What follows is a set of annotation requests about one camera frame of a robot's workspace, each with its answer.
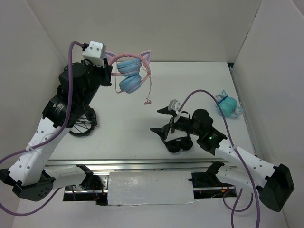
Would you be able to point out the black on-ear headphones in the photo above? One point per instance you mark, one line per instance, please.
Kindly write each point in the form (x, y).
(179, 144)

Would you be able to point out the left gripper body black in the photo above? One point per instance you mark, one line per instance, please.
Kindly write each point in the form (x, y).
(100, 75)

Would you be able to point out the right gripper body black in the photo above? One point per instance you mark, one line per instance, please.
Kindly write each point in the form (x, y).
(184, 124)

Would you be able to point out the pink blue cat-ear headphones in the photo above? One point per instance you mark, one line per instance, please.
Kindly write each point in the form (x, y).
(134, 68)

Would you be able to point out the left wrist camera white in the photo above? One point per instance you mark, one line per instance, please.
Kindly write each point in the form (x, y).
(95, 52)

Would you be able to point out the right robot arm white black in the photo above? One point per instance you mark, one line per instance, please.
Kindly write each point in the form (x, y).
(273, 184)

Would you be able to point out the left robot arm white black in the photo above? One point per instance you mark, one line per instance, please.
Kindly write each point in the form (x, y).
(28, 176)

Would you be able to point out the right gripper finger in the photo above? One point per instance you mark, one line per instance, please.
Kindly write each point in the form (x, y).
(162, 132)
(166, 111)

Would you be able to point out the aluminium front rail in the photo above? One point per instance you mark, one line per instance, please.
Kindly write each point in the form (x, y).
(137, 165)

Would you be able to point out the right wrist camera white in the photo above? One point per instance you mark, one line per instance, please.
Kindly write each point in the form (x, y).
(174, 109)

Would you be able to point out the white foil-taped panel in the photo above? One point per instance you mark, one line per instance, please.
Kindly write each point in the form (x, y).
(150, 188)

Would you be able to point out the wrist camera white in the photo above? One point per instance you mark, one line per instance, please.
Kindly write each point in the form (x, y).
(174, 109)
(95, 52)

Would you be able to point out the teal cat-ear headphones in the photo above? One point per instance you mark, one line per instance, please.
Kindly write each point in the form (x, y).
(229, 105)

